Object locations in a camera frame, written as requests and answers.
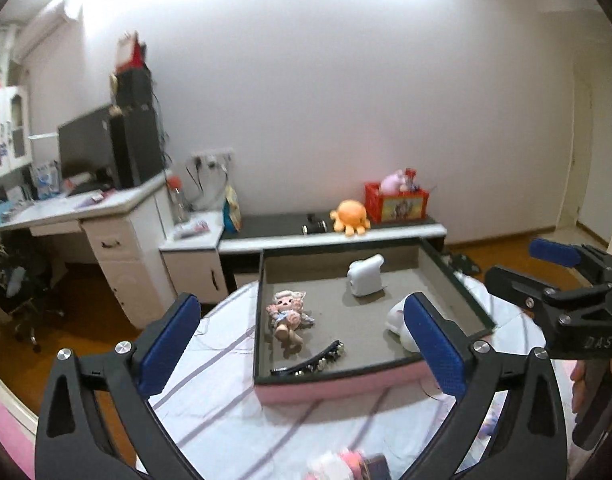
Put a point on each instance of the white low side cabinet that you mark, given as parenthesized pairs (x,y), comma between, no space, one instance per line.
(193,263)

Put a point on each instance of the black speaker box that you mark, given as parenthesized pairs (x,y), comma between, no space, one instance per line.
(134,87)

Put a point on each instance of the black office chair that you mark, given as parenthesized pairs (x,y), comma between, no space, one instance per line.
(26,290)

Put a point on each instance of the white round toy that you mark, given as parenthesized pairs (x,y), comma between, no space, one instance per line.
(396,325)

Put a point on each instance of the white wall power strip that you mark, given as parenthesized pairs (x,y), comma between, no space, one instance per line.
(212,157)

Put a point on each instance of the white desk with drawers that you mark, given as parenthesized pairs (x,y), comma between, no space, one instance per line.
(125,231)

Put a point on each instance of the black computer tower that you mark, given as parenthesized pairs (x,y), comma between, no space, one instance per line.
(136,147)

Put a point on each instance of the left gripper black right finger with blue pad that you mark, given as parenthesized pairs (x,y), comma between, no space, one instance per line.
(529,439)

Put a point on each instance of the white air conditioner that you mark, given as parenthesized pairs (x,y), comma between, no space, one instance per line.
(55,14)

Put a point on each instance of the pink bed headboard cushion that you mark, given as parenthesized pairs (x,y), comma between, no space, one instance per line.
(17,442)

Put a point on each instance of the red white paper bag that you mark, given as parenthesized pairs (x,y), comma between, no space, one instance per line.
(130,53)

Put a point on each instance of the pink pig doll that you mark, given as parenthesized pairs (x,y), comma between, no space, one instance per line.
(287,316)

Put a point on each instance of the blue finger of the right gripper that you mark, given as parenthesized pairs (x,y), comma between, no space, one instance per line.
(564,255)

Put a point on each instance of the white glass door cabinet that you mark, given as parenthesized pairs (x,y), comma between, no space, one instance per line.
(15,145)

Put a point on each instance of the pink storage box black rim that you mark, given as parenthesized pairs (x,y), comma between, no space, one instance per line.
(374,358)

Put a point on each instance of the low black top bench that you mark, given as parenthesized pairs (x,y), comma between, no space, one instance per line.
(272,231)

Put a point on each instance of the black computer monitor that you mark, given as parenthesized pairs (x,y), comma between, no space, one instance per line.
(85,152)

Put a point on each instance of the white round bed sheet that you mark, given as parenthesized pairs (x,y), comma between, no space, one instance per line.
(210,409)

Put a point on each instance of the white toy camera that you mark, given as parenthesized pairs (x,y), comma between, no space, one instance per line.
(364,276)

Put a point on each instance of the blue gold rectangular box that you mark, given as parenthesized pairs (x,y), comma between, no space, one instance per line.
(375,467)

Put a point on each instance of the pink plush in crate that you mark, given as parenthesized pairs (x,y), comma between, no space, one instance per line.
(402,181)

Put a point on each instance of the black beaded hair clip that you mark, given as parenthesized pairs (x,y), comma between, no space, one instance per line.
(314,365)

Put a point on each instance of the red toy crate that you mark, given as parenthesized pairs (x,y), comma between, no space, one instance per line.
(400,207)

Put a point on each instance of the pink white block toy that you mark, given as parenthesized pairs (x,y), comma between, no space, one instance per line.
(346,465)

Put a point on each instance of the snack bag blue yellow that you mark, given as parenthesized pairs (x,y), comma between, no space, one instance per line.
(231,211)

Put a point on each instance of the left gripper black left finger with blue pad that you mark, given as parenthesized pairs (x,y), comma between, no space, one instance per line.
(72,438)

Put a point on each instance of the bottle with orange cap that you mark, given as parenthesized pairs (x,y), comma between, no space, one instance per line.
(177,198)

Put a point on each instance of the orange octopus plush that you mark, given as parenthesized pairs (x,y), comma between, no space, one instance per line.
(351,218)

